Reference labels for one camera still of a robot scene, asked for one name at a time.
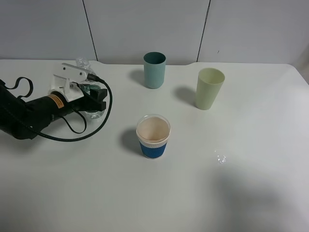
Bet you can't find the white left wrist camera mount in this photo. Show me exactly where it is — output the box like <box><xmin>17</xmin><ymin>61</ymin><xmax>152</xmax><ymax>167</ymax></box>
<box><xmin>48</xmin><ymin>63</ymin><xmax>88</xmax><ymax>102</ymax></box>

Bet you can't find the clear green-label water bottle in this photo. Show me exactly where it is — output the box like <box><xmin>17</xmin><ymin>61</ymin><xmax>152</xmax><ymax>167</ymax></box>
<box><xmin>76</xmin><ymin>57</ymin><xmax>104</xmax><ymax>119</ymax></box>

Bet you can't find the black left camera cable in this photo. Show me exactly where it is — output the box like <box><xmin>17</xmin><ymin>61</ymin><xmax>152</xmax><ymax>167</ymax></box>
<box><xmin>28</xmin><ymin>74</ymin><xmax>113</xmax><ymax>143</ymax></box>

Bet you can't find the blue-sleeved clear cup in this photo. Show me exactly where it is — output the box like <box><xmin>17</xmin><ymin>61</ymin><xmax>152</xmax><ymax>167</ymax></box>
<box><xmin>136</xmin><ymin>115</ymin><xmax>171</xmax><ymax>159</ymax></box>

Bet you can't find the teal plastic cup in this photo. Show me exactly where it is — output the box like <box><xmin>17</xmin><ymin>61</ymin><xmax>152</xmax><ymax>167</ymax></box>
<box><xmin>143</xmin><ymin>52</ymin><xmax>166</xmax><ymax>89</ymax></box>

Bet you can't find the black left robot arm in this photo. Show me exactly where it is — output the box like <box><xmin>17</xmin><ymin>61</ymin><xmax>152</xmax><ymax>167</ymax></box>
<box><xmin>0</xmin><ymin>77</ymin><xmax>112</xmax><ymax>142</ymax></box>

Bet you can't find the pale yellow plastic cup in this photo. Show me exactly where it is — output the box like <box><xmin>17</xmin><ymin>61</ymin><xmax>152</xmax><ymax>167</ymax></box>
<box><xmin>195</xmin><ymin>68</ymin><xmax>225</xmax><ymax>110</ymax></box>

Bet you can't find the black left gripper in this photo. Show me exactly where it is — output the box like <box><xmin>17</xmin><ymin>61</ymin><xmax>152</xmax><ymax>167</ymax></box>
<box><xmin>49</xmin><ymin>88</ymin><xmax>107</xmax><ymax>121</ymax></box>

